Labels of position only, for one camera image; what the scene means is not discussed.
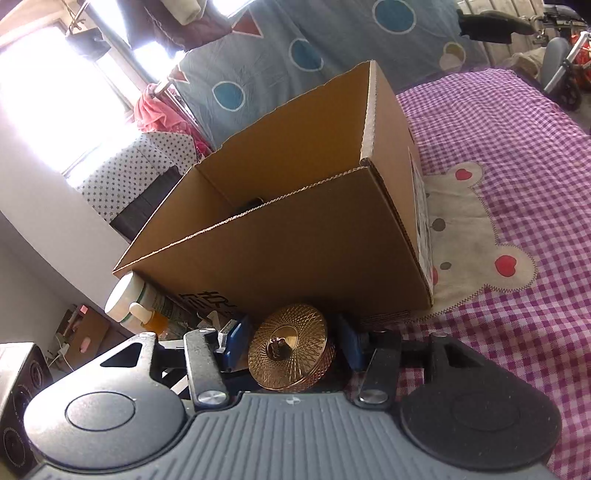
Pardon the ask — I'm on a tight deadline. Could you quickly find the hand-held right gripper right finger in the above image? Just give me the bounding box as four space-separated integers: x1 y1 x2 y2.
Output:
336 315 504 408

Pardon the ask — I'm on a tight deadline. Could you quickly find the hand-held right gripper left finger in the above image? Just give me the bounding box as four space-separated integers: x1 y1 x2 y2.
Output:
99 316 252 409

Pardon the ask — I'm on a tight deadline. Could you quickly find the gold round patterned lid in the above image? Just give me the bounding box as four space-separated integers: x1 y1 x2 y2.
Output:
247 302 337 393

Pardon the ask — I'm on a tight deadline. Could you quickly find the brown cardboard box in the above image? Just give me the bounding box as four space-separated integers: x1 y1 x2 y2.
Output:
113 60 437 324

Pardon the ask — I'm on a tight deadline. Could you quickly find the orange pump bottle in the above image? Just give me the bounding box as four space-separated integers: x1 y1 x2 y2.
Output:
129 302 170 339

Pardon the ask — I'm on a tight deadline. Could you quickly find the wooden side cabinet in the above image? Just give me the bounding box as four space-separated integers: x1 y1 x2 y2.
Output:
55 304 114 370

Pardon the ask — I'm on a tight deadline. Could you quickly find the dark cabinet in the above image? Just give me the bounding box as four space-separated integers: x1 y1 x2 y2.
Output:
110 166 184 241

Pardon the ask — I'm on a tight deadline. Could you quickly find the white dotted cover cloth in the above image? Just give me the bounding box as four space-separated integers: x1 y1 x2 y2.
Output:
76 131 205 223

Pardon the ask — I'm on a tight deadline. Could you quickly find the pink cloth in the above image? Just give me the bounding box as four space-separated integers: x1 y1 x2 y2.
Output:
134 83 214 154

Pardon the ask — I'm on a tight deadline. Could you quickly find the purple checked bed sheet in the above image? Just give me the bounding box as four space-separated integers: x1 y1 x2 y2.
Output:
360 68 591 480

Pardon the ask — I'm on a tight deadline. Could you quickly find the dark red hanging cloth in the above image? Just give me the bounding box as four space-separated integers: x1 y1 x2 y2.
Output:
129 0 234 52

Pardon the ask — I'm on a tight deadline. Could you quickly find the blue quilt with circles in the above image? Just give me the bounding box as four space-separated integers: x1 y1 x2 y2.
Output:
175 0 490 153

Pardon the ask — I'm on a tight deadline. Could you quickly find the beige bag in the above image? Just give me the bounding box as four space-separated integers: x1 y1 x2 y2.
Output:
508 51 546 80

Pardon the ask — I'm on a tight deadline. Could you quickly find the white hanging cloth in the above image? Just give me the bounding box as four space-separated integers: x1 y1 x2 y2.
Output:
170 0 209 27

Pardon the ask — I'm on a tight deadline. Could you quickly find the black hanging item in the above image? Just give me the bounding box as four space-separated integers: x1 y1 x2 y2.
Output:
65 27 112 59

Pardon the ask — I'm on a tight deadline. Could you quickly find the grey padded leg rest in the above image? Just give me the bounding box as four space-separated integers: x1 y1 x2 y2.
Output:
540 37 571 93

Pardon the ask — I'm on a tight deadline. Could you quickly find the black padded leg rest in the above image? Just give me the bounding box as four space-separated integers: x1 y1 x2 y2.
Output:
457 9 539 44

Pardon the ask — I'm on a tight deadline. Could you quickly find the wheelchair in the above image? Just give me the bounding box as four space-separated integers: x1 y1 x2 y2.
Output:
531 0 591 112

